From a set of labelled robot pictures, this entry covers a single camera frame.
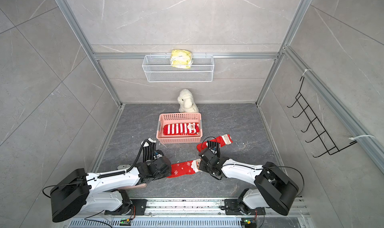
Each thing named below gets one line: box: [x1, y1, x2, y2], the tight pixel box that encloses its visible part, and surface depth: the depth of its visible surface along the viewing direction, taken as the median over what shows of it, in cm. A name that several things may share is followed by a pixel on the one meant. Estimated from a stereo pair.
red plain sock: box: [196, 134, 233, 152], surface depth 99 cm
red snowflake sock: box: [166, 158, 202, 178], surface depth 87 cm
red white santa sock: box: [163, 122, 200, 135], surface depth 102 cm
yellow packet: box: [170, 49, 192, 69], surface depth 88 cm
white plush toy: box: [177, 89, 199, 113], surface depth 100 cm
